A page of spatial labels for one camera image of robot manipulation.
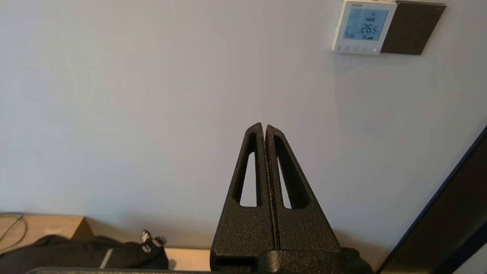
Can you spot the white wall thermostat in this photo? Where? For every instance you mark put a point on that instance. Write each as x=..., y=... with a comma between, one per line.
x=363, y=26

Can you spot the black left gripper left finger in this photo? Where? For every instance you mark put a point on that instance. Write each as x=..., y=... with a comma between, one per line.
x=243, y=236

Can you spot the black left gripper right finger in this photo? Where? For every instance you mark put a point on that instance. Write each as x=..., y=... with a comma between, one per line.
x=304, y=232

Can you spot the dark grey wall switch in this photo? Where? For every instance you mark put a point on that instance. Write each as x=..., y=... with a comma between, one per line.
x=416, y=28

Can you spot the black crumpled fabric bag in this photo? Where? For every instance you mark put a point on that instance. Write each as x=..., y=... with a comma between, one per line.
x=355, y=260

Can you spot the black backpack with white print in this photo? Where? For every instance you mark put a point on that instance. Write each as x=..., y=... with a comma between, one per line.
x=76, y=255

